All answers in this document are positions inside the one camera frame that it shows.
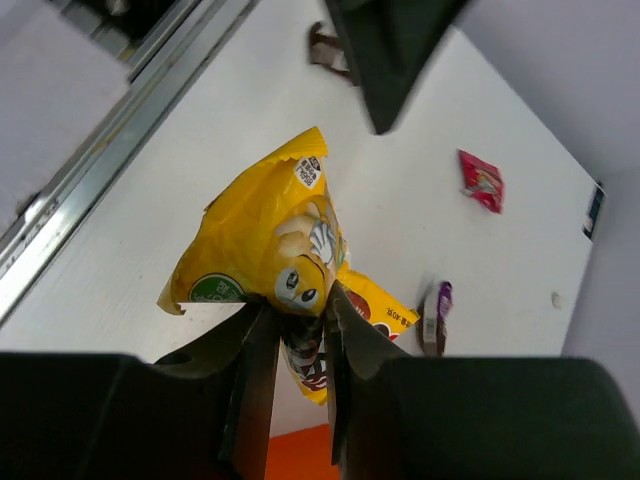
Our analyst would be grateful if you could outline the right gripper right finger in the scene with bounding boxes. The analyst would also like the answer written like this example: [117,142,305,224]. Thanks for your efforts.
[324,283,415,479]

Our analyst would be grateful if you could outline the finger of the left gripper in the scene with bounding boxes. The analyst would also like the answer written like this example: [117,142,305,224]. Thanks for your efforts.
[325,0,469,135]

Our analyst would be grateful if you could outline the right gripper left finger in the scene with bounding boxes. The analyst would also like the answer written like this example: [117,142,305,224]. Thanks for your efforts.
[154,302,279,479]

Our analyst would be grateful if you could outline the brown chocolate bar wrapper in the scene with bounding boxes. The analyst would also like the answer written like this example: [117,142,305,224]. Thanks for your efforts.
[307,21,359,86]

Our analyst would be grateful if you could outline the purple brown chocolate bar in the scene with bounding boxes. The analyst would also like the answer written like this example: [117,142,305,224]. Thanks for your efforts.
[417,280,453,357]

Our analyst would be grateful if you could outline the yellow candy packet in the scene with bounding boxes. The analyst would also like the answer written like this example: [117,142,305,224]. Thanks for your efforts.
[157,127,418,405]

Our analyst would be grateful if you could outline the orange paper bag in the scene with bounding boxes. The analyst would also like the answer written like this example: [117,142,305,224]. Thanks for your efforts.
[265,424,340,480]

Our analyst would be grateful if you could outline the red pink snack packet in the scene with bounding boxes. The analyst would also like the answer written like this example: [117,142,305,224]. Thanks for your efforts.
[458,150,504,214]

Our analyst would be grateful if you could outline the left blue corner label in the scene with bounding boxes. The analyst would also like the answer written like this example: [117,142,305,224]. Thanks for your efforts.
[582,182,606,241]

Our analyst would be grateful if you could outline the aluminium table rail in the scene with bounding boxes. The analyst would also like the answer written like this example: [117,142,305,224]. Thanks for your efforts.
[1,1,255,321]

